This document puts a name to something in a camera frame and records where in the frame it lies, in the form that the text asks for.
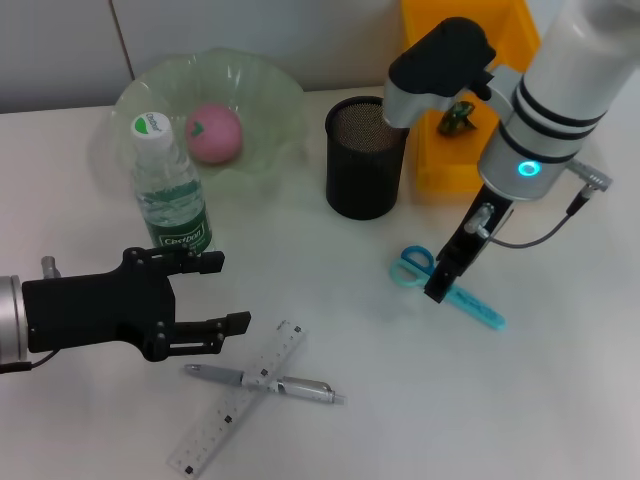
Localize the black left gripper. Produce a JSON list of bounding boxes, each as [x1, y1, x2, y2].
[[22, 247, 252, 362]]

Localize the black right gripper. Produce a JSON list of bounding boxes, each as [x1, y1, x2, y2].
[[424, 185, 511, 305]]

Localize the clear green-label water bottle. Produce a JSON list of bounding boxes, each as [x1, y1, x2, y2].
[[128, 112, 217, 254]]

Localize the pink peach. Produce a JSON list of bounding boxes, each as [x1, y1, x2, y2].
[[185, 102, 245, 166]]

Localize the green plastic wrapper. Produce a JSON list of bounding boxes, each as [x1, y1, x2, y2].
[[437, 99, 479, 137]]

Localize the blue teal scissors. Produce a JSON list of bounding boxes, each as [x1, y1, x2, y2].
[[388, 244, 507, 332]]

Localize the grey white pen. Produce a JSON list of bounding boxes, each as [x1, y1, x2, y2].
[[183, 363, 348, 405]]

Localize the clear plastic ruler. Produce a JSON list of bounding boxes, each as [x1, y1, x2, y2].
[[167, 319, 307, 476]]

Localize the black mesh pen holder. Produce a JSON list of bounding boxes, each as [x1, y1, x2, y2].
[[324, 95, 411, 220]]

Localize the pale green glass fruit plate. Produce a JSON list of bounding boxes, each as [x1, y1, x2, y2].
[[110, 47, 309, 194]]

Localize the yellow plastic bin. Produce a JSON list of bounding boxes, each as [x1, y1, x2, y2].
[[399, 0, 544, 194]]

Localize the left gripper connector cable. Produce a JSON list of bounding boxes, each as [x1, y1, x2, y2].
[[0, 255, 60, 375]]

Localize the gripper connector cable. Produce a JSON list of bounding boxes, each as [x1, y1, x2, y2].
[[0, 255, 60, 375], [464, 158, 615, 250]]

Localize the right gripper connector cable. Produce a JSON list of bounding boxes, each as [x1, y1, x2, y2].
[[464, 158, 615, 250]]

